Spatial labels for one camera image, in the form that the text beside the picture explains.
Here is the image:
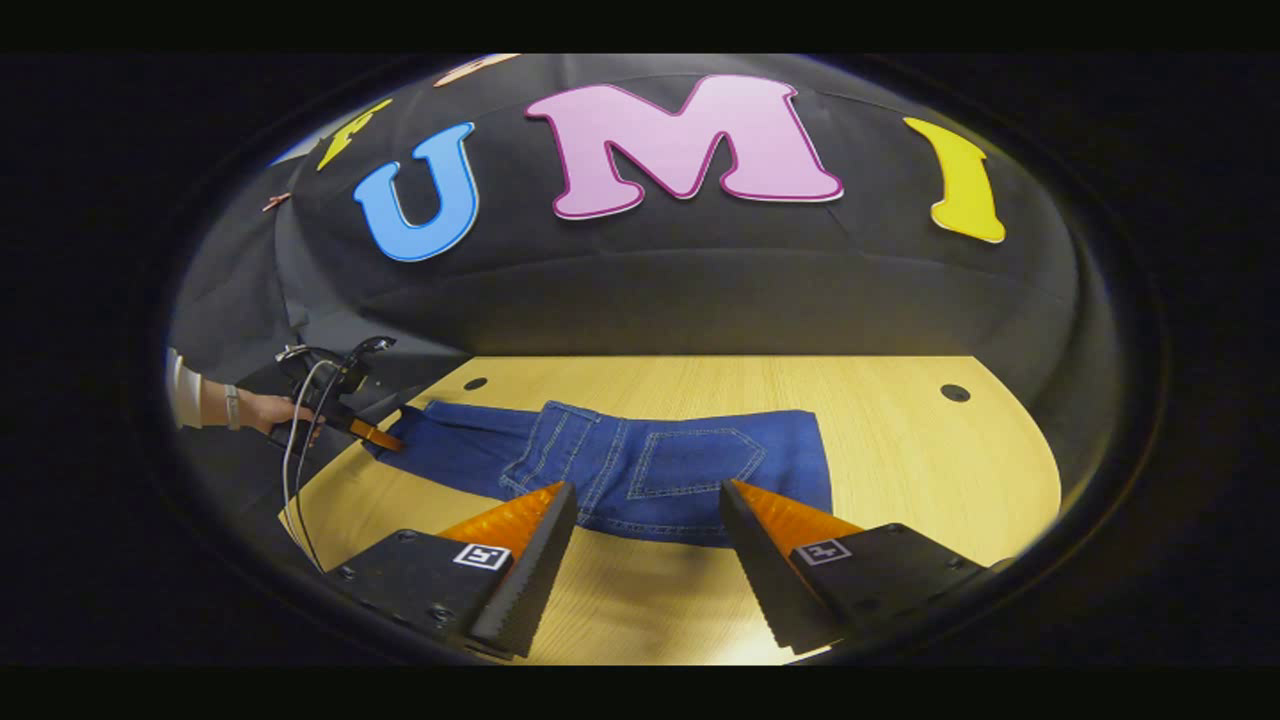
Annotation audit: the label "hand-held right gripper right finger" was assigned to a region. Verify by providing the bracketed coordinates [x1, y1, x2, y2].
[720, 478, 1011, 656]

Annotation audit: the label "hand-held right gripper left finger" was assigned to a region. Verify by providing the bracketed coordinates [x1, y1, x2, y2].
[325, 482, 579, 661]

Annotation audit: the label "blue denim jeans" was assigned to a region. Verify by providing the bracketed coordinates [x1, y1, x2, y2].
[360, 398, 834, 547]

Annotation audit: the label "black backdrop cloth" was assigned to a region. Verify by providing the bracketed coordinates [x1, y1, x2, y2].
[165, 53, 1116, 481]

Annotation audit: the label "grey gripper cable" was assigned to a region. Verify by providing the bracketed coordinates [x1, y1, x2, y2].
[281, 358, 337, 574]

